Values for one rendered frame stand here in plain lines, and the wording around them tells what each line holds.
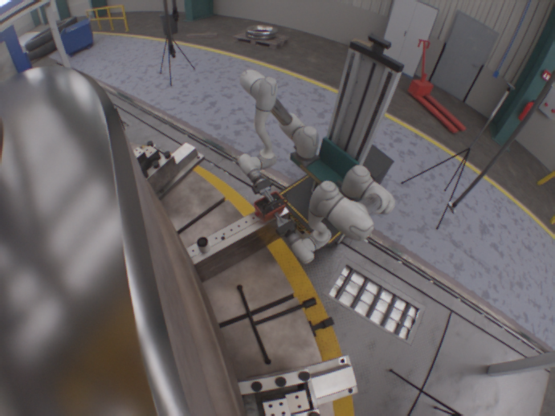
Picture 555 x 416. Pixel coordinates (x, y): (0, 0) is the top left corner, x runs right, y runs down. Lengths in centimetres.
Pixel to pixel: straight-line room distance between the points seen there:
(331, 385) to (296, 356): 34
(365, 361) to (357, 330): 31
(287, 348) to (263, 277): 59
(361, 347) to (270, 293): 99
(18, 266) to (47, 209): 18
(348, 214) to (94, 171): 95
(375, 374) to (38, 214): 247
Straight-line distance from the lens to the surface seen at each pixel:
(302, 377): 152
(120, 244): 57
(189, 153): 263
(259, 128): 155
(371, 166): 211
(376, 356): 245
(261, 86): 143
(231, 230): 175
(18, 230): 84
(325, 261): 246
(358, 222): 109
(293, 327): 193
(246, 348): 191
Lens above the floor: 222
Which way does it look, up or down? 56 degrees down
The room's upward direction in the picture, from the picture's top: 7 degrees clockwise
